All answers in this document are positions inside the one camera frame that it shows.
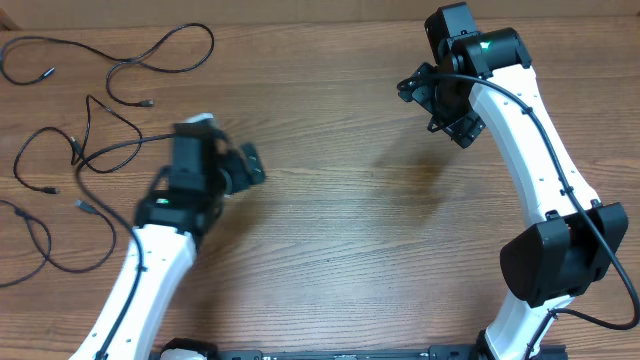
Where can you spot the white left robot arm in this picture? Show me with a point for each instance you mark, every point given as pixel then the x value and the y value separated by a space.
pixel 183 202

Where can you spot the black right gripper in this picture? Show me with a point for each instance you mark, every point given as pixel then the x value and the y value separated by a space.
pixel 468 126

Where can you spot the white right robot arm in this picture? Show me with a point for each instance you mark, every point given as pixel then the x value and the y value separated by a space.
pixel 486 82

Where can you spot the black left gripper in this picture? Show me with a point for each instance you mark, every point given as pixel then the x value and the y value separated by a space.
pixel 235 176

